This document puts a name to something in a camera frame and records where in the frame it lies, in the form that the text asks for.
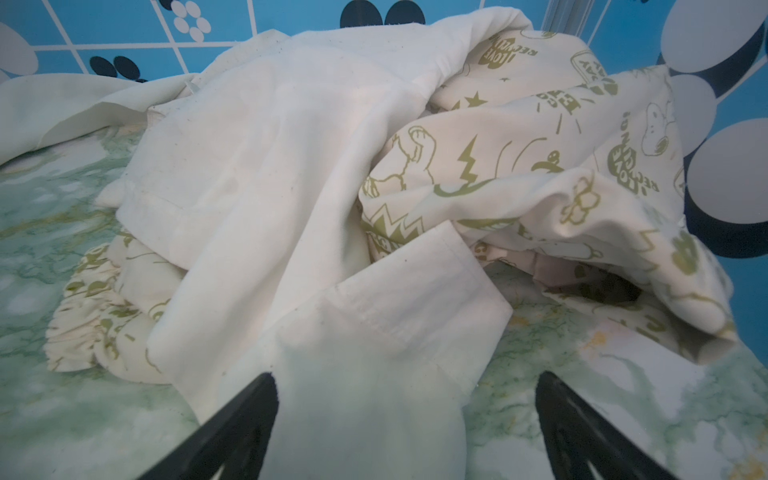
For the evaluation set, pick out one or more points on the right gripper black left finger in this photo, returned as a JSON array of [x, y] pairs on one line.
[[230, 445]]

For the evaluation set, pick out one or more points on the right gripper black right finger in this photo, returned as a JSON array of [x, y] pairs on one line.
[[581, 443]]

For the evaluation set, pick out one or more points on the plain white cloth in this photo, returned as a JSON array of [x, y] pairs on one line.
[[373, 373]]

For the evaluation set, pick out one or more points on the cream green printed cloth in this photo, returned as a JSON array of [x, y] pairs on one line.
[[540, 180]]

